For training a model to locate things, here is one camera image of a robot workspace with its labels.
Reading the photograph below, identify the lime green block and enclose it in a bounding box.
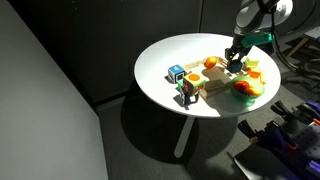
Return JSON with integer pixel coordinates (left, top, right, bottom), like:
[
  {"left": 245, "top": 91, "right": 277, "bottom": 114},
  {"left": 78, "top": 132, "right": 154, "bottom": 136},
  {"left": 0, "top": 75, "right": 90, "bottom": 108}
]
[{"left": 244, "top": 57, "right": 260, "bottom": 69}]

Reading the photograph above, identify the green bowl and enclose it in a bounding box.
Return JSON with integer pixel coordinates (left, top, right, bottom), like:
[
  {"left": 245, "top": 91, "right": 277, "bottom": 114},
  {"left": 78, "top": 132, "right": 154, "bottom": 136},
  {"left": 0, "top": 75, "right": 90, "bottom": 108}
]
[{"left": 230, "top": 75, "right": 266, "bottom": 103}]

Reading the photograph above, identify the small toy figure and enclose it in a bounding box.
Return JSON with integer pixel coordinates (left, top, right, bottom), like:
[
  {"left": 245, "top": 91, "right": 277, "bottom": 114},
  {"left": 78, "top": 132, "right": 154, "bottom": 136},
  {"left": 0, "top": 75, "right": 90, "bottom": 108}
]
[{"left": 176, "top": 79, "right": 201, "bottom": 109}]

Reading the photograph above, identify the multicolour cube with orange circle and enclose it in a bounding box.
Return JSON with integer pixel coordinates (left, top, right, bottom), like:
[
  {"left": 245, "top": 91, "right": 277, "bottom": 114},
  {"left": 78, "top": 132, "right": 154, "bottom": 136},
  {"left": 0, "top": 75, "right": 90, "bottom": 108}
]
[{"left": 182, "top": 72, "right": 206, "bottom": 96}]

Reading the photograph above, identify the light wooden beam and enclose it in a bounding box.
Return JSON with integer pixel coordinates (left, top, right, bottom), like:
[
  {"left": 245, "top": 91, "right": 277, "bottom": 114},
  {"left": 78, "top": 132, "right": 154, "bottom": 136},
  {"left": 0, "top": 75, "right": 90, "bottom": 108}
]
[{"left": 286, "top": 36, "right": 310, "bottom": 60}]

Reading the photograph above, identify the yellow toy banana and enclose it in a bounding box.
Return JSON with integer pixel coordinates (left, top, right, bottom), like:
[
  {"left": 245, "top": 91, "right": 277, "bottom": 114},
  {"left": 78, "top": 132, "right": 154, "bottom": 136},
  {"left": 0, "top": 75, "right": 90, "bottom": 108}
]
[{"left": 259, "top": 70, "right": 268, "bottom": 85}]

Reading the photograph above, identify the purple clamp with orange tip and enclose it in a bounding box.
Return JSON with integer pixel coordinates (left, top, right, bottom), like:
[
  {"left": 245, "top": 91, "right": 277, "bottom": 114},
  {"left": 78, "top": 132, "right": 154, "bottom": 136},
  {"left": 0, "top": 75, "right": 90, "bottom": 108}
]
[
  {"left": 237, "top": 119, "right": 298, "bottom": 152},
  {"left": 270, "top": 100, "right": 320, "bottom": 123}
]

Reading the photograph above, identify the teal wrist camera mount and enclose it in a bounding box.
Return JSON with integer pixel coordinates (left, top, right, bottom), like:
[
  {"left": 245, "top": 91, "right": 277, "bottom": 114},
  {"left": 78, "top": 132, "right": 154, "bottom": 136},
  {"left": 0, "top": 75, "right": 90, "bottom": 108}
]
[{"left": 241, "top": 31, "right": 275, "bottom": 49}]

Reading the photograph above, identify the orange toy fruit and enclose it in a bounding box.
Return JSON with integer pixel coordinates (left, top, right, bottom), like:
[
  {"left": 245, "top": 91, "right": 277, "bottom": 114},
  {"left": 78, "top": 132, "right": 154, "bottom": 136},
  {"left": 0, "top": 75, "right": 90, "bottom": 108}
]
[{"left": 204, "top": 55, "right": 219, "bottom": 70}]

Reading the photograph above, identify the yellow toy fruit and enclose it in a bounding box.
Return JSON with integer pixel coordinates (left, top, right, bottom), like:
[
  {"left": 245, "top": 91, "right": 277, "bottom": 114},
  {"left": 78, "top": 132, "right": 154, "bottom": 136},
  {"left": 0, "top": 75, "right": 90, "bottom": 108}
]
[{"left": 248, "top": 83, "right": 264, "bottom": 98}]

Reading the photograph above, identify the grey metal base plate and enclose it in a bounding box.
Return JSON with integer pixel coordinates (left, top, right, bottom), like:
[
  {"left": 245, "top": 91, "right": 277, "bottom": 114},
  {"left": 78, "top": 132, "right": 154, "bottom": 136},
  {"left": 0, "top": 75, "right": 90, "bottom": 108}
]
[{"left": 233, "top": 144, "right": 301, "bottom": 180}]

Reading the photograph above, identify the white table leg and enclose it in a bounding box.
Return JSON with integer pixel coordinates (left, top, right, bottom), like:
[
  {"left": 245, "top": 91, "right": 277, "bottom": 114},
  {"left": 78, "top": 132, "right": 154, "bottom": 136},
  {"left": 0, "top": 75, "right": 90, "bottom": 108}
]
[{"left": 173, "top": 115, "right": 195, "bottom": 159}]

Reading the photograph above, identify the black cable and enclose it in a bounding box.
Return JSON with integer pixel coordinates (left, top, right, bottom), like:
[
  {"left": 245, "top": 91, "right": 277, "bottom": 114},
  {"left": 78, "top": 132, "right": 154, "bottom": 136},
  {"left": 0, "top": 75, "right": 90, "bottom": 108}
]
[{"left": 270, "top": 9, "right": 320, "bottom": 82}]

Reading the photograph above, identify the orange block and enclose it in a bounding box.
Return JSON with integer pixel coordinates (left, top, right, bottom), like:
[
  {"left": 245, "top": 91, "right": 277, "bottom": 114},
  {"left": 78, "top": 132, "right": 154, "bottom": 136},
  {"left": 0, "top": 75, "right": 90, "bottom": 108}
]
[{"left": 247, "top": 68, "right": 263, "bottom": 80}]

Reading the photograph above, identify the wooden tray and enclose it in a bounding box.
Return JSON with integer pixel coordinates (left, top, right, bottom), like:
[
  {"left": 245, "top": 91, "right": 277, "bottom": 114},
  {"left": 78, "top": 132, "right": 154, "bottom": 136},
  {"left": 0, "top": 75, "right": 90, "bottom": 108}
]
[{"left": 181, "top": 55, "right": 247, "bottom": 100}]

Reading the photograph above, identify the blue number cube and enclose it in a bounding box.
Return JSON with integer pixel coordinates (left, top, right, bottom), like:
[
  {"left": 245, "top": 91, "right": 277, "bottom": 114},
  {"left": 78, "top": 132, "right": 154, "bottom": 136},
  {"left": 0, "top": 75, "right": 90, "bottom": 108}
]
[{"left": 167, "top": 64, "right": 187, "bottom": 84}]

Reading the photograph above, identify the black perforated mounting board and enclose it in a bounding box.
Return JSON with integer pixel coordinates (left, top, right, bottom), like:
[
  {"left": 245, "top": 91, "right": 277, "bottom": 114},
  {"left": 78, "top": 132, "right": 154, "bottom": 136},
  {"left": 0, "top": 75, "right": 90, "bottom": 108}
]
[{"left": 292, "top": 121, "right": 320, "bottom": 162}]

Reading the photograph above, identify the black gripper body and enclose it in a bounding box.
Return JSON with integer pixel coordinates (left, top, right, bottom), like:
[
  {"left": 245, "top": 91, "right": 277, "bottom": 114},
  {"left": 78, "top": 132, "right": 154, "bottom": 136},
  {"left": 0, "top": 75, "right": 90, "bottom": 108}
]
[{"left": 229, "top": 34, "right": 253, "bottom": 55}]

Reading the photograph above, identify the red toy fruit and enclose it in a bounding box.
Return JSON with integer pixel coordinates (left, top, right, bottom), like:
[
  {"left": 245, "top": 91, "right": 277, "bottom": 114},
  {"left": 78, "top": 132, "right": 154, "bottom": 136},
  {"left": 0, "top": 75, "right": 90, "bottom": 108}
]
[{"left": 233, "top": 80, "right": 251, "bottom": 94}]

